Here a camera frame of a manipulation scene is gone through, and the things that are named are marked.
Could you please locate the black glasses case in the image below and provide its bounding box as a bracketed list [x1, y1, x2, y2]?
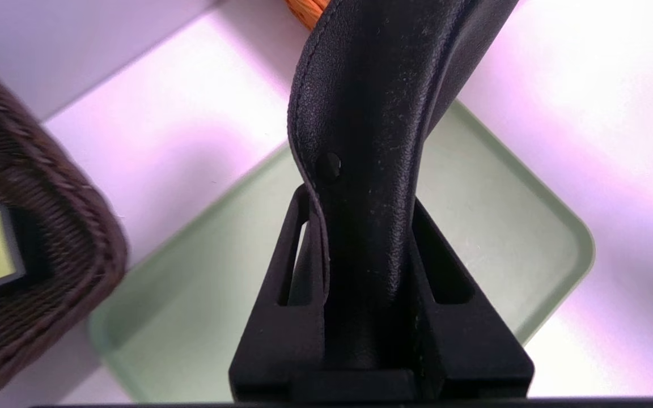
[287, 0, 520, 372]

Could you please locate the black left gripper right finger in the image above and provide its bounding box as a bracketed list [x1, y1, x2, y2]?
[409, 198, 535, 401]

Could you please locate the dark brown wicker basket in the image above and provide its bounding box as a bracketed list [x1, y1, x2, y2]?
[0, 57, 130, 408]

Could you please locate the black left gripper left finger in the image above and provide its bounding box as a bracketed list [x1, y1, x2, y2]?
[229, 182, 330, 402]

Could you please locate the light green plastic tray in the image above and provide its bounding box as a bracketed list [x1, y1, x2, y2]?
[87, 99, 596, 403]

